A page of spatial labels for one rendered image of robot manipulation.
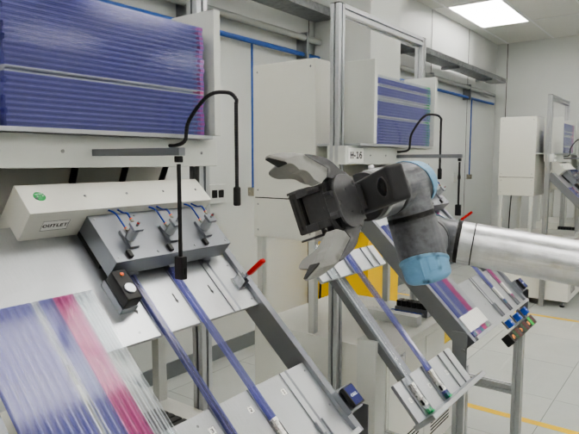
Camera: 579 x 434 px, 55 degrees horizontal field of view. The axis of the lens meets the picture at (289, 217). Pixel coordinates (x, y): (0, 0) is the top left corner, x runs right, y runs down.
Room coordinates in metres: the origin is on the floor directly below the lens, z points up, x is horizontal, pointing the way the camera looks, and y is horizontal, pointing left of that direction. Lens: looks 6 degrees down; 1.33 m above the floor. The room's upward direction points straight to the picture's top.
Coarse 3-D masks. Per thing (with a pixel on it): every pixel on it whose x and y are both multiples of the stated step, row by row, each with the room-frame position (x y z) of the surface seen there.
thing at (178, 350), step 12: (132, 276) 1.17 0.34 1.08; (144, 288) 1.17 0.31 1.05; (144, 300) 1.15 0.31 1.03; (156, 312) 1.13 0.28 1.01; (168, 336) 1.10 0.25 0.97; (180, 348) 1.09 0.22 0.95; (180, 360) 1.08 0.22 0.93; (192, 372) 1.06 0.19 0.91; (204, 384) 1.05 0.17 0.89; (204, 396) 1.04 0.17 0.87; (216, 408) 1.02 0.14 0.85; (228, 420) 1.02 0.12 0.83; (228, 432) 1.00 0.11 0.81
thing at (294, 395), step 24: (264, 384) 1.15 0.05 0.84; (288, 384) 1.19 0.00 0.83; (312, 384) 1.24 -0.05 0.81; (240, 408) 1.07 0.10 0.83; (288, 408) 1.14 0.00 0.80; (312, 408) 1.17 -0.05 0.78; (336, 408) 1.22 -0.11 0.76; (192, 432) 0.97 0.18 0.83; (216, 432) 0.99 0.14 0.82; (240, 432) 1.02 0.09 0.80; (264, 432) 1.05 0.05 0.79; (288, 432) 1.09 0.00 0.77; (312, 432) 1.12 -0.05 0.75; (336, 432) 1.16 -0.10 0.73
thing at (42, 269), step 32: (0, 256) 1.04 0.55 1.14; (32, 256) 1.08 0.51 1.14; (64, 256) 1.13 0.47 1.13; (0, 288) 0.99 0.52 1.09; (32, 288) 1.02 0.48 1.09; (64, 288) 1.06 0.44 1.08; (96, 288) 1.11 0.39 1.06; (160, 288) 1.21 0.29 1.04; (192, 288) 1.26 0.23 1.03; (224, 288) 1.33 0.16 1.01; (128, 320) 1.09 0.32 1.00; (192, 320) 1.19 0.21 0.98
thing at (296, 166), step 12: (276, 156) 0.66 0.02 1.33; (288, 156) 0.67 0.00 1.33; (300, 156) 0.68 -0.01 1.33; (276, 168) 0.70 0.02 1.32; (288, 168) 0.68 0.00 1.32; (300, 168) 0.67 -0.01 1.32; (312, 168) 0.69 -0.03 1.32; (324, 168) 0.71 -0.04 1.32; (300, 180) 0.72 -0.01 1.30; (312, 180) 0.69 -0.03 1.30
